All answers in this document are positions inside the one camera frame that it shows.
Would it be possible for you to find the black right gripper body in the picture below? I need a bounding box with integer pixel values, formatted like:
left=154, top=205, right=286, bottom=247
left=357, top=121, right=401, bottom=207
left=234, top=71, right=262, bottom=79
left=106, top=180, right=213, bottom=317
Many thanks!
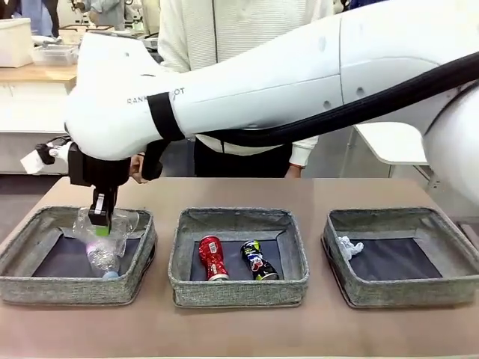
left=69, top=143, right=131, bottom=188

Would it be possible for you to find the white paper ball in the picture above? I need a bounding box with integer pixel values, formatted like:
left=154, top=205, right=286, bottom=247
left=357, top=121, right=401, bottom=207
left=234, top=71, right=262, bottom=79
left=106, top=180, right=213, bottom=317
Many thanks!
left=335, top=235, right=364, bottom=261

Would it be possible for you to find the person in white sweater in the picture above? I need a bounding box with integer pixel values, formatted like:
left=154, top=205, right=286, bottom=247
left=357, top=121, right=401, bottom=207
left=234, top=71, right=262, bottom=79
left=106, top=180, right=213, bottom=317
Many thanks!
left=156, top=0, right=334, bottom=179

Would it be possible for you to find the person's right hand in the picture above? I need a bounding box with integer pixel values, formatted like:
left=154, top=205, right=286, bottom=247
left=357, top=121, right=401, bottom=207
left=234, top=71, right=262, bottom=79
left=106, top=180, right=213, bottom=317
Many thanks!
left=129, top=153, right=150, bottom=184

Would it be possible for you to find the clear plastic water bottle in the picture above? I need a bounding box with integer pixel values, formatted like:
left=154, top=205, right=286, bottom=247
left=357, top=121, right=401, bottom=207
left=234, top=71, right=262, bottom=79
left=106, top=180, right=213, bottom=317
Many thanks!
left=85, top=239, right=121, bottom=280

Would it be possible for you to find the wooden top counter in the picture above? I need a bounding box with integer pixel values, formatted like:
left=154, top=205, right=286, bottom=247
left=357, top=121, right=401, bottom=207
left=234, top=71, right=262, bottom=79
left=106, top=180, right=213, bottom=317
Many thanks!
left=0, top=64, right=79, bottom=99

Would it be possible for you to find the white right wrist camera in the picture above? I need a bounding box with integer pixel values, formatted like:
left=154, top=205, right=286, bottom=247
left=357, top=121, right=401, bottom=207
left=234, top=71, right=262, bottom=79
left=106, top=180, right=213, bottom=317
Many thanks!
left=20, top=136, right=72, bottom=176

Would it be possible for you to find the clear plastic cup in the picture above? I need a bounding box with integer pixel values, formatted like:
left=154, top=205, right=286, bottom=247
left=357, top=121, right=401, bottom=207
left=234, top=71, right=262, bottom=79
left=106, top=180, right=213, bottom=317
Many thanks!
left=72, top=207, right=141, bottom=259

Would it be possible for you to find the cream plastic crate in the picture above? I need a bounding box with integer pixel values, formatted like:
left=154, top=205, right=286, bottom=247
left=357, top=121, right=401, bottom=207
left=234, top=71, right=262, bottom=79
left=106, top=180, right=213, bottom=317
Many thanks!
left=58, top=25, right=113, bottom=46

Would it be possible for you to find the crushed red soda can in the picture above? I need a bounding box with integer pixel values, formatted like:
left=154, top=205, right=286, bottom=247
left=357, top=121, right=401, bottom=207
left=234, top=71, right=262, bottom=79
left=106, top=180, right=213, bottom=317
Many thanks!
left=198, top=235, right=231, bottom=281

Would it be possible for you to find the grey fabric basket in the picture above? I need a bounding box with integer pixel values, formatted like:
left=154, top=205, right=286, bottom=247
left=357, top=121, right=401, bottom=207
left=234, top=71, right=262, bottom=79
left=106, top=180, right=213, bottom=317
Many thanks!
left=321, top=207, right=479, bottom=309
left=168, top=207, right=311, bottom=308
left=0, top=205, right=158, bottom=304

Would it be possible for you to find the white storage box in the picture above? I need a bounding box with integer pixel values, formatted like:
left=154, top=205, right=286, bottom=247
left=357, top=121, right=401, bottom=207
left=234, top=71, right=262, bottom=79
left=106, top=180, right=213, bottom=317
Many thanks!
left=0, top=17, right=34, bottom=68

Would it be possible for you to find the white wire basket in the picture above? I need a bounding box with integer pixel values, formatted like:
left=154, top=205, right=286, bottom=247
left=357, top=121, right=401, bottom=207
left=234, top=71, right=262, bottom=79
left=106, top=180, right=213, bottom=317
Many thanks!
left=31, top=43, right=80, bottom=67

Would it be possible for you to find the crushed blue soda can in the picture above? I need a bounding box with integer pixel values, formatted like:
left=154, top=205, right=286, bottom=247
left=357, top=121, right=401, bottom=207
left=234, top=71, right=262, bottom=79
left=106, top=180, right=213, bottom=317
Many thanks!
left=239, top=239, right=280, bottom=281

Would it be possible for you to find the bystander in light blue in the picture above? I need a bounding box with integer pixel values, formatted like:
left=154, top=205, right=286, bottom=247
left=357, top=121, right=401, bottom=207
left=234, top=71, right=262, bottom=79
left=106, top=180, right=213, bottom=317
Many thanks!
left=20, top=0, right=61, bottom=38

